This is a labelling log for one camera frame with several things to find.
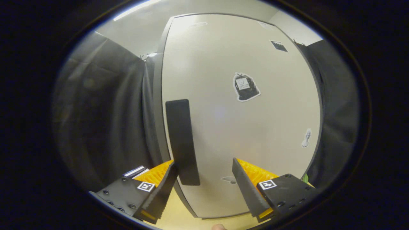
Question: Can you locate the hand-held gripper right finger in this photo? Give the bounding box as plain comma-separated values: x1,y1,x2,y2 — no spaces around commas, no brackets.
232,157,320,223

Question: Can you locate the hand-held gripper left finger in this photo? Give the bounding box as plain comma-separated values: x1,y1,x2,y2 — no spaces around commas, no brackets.
95,159,180,225

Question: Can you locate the black door handle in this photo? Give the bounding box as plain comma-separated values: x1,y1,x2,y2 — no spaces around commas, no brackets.
165,99,201,186

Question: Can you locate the white shoe cabinet door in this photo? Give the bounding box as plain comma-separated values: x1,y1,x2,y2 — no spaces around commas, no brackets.
161,13,321,219

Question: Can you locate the grey shoe cabinet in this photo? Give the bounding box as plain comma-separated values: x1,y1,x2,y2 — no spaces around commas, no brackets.
152,13,324,219

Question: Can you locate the black backdrop cloth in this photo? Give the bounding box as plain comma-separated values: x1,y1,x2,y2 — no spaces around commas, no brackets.
53,32,360,194

